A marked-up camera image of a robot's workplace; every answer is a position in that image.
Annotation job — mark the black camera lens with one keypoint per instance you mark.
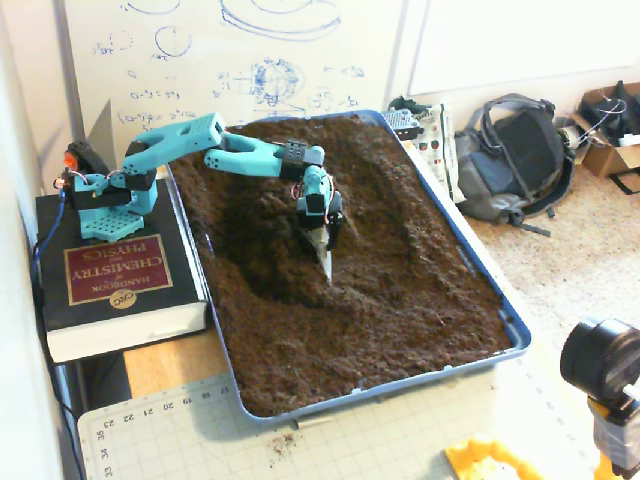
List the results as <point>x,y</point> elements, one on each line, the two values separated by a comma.
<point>600,355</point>

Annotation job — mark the yellow camera clamp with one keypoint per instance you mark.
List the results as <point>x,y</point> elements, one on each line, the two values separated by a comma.
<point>612,440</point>

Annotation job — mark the brown soil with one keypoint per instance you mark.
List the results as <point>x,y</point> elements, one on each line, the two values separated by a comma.
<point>380,310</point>

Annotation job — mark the yellow plastic part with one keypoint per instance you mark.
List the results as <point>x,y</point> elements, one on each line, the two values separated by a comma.
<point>480,457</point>

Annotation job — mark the cardboard box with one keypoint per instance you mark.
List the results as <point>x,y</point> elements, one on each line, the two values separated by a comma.
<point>605,155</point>

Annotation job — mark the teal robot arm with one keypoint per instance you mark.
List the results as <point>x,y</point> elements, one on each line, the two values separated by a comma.
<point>170,137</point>

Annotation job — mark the blank white board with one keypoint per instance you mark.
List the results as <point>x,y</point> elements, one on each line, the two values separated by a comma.
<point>525,40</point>

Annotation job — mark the black chemistry handbook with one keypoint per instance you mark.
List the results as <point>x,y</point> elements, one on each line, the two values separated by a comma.
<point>120,270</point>

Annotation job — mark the black grilled device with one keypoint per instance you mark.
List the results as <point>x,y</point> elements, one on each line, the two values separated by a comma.
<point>400,122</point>

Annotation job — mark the blue plastic tray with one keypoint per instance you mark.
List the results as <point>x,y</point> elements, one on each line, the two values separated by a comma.
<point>400,381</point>

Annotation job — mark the grey backpack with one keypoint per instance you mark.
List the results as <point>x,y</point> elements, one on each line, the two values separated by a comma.
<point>520,150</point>

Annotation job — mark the silver taped scoop blade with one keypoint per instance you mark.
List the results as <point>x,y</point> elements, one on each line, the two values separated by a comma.
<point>322,256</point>

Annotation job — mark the white printed soil bag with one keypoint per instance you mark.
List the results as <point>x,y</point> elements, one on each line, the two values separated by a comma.
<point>440,150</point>

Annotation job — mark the whiteboard with blue drawings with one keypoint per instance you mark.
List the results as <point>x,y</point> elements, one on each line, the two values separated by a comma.
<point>225,45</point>

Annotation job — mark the grey-green cutting mat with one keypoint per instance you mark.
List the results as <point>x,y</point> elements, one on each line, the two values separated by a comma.
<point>350,445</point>

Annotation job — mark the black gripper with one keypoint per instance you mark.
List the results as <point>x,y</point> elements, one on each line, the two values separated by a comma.
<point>316,225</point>

